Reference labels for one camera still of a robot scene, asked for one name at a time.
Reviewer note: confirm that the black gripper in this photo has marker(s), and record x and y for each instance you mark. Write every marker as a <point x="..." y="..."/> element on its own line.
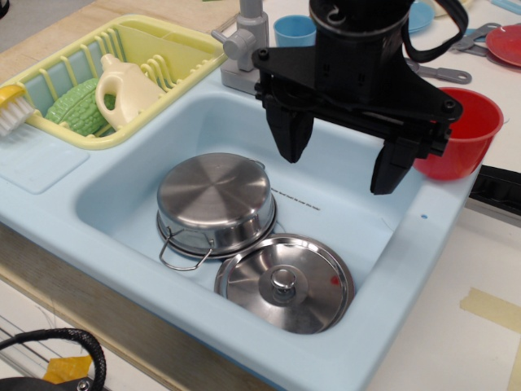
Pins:
<point x="407" y="112"/>

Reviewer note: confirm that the red cup with handle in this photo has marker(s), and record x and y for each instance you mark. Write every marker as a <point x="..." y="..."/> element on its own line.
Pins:
<point x="470" y="139"/>

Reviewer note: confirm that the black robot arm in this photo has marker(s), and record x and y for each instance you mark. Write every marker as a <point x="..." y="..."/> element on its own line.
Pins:
<point x="357" y="75"/>

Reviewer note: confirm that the blue plastic cup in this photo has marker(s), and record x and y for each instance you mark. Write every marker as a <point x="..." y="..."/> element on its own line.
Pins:
<point x="295" y="31"/>

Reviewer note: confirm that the light blue toy sink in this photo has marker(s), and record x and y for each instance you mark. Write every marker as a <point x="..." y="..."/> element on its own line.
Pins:
<point x="96" y="210"/>

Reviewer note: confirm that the grey toy spoon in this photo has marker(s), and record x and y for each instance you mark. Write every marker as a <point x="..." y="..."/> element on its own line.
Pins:
<point x="442" y="74"/>

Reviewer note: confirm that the grey toy faucet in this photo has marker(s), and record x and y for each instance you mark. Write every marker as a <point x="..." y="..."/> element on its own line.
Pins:
<point x="252" y="33"/>

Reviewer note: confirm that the steel pot upside down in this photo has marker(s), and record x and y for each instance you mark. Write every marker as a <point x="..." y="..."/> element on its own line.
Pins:
<point x="215" y="206"/>

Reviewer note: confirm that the blue plastic plate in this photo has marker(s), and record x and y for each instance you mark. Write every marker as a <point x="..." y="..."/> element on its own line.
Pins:
<point x="420" y="16"/>

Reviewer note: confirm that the steel pot lid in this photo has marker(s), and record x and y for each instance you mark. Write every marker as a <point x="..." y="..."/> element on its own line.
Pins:
<point x="291" y="281"/>

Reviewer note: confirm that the grey toy fork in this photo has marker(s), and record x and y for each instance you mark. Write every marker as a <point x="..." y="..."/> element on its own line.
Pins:
<point x="470" y="41"/>

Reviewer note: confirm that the red plastic plate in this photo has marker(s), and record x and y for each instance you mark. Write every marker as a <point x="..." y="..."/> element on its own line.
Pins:
<point x="504" y="44"/>

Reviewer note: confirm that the yellow dish rack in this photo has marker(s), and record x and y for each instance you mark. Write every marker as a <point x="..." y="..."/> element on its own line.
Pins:
<point x="174" y="57"/>

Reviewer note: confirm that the beige masking tape strip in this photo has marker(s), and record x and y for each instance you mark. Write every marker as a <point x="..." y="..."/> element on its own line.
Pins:
<point x="493" y="309"/>

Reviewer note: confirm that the cream detergent bottle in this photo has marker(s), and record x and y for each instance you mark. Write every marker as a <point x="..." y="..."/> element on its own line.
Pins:
<point x="123" y="92"/>

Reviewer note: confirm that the green bumpy toy gourd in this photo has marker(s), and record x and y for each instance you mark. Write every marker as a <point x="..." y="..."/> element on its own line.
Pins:
<point x="77" y="110"/>

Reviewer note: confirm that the yellow white dish brush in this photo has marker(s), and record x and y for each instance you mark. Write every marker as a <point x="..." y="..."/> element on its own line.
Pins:
<point x="15" y="109"/>

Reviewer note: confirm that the yellow tape piece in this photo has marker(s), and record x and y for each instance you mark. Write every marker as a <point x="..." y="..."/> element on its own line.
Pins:
<point x="61" y="370"/>

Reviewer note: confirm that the black bracket at right edge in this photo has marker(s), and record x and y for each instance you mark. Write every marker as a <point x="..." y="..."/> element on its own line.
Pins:
<point x="498" y="187"/>

